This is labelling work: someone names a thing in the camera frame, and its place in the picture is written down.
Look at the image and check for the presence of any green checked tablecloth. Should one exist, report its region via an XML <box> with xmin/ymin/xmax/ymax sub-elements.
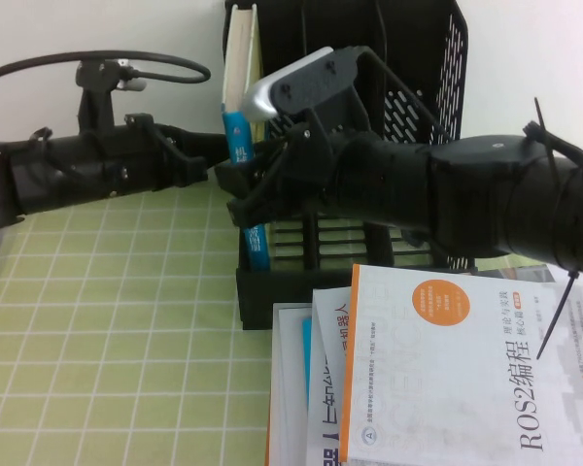
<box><xmin>0</xmin><ymin>183</ymin><xmax>583</xmax><ymax>466</ymax></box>

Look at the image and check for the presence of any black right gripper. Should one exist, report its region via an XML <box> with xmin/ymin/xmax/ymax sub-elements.
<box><xmin>225</xmin><ymin>119</ymin><xmax>376</xmax><ymax>229</ymax></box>

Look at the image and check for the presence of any thin black right camera cable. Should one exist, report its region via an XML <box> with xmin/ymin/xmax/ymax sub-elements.
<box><xmin>359</xmin><ymin>48</ymin><xmax>451</xmax><ymax>147</ymax></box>

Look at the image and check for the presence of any white book blue patch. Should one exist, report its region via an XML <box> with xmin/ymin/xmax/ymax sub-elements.
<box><xmin>264</xmin><ymin>303</ymin><xmax>317</xmax><ymax>466</ymax></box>

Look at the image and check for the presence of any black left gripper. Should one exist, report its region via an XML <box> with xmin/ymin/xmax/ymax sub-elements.
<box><xmin>109</xmin><ymin>114</ymin><xmax>257</xmax><ymax>195</ymax></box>

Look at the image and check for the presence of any grey white paperback book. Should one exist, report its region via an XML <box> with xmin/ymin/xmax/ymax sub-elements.
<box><xmin>473</xmin><ymin>259</ymin><xmax>572</xmax><ymax>287</ymax></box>

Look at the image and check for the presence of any black zip tie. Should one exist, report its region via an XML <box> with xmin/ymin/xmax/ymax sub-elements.
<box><xmin>523</xmin><ymin>96</ymin><xmax>583</xmax><ymax>195</ymax></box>
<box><xmin>536</xmin><ymin>271</ymin><xmax>582</xmax><ymax>360</ymax></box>

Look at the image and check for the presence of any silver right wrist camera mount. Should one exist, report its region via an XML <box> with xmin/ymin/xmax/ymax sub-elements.
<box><xmin>241</xmin><ymin>45</ymin><xmax>370</xmax><ymax>132</ymax></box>

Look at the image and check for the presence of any white book red lettering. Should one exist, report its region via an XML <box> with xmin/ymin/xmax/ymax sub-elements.
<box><xmin>306</xmin><ymin>285</ymin><xmax>354</xmax><ymax>466</ymax></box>

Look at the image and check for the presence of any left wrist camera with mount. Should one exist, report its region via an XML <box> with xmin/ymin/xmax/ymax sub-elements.
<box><xmin>75</xmin><ymin>57</ymin><xmax>147</xmax><ymax>142</ymax></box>

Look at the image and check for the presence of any yellow hardcover book blue spine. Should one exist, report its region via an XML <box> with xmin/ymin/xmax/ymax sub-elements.
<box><xmin>220</xmin><ymin>3</ymin><xmax>273</xmax><ymax>271</ymax></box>

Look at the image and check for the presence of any white orange ROS2 book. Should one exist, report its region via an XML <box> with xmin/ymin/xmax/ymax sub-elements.
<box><xmin>340</xmin><ymin>263</ymin><xmax>583</xmax><ymax>466</ymax></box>

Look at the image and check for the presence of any black plastic book holder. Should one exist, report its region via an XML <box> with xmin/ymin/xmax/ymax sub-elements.
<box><xmin>223</xmin><ymin>0</ymin><xmax>477</xmax><ymax>331</ymax></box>

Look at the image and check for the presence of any black left camera cable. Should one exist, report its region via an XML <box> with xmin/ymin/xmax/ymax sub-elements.
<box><xmin>0</xmin><ymin>50</ymin><xmax>213</xmax><ymax>88</ymax></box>

